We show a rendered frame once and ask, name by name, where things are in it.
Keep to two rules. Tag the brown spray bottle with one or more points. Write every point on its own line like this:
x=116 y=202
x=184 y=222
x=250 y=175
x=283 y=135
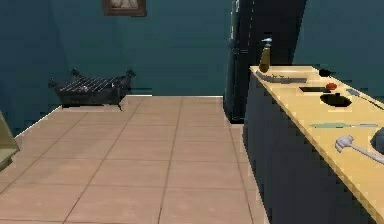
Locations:
x=265 y=58

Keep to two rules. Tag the black fridge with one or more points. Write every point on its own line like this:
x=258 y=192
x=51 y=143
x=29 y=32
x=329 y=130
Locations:
x=256 y=40

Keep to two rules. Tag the dark counter with yellow top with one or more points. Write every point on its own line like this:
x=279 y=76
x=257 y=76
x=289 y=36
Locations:
x=300 y=140

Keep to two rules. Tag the black flat tray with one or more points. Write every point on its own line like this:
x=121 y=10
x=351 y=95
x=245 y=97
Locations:
x=313 y=89

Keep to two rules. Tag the small black bowl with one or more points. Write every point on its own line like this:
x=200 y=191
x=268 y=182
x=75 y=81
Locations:
x=324 y=72

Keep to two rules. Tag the red tomato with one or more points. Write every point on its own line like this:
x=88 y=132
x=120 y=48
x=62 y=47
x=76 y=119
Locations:
x=331 y=86

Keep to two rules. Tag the black round pan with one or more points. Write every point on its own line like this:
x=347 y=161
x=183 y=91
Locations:
x=335 y=100

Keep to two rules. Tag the grey long knife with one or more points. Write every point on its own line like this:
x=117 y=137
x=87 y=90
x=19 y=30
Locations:
x=340 y=125

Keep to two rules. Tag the grey spatula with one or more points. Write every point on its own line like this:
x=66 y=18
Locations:
x=361 y=96

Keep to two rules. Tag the olive green furniture corner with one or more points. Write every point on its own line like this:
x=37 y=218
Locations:
x=6 y=143

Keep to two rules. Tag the dark grey round pot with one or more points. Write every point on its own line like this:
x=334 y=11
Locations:
x=379 y=140

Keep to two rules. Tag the brown framed wall picture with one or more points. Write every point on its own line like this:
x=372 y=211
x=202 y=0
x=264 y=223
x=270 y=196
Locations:
x=124 y=7

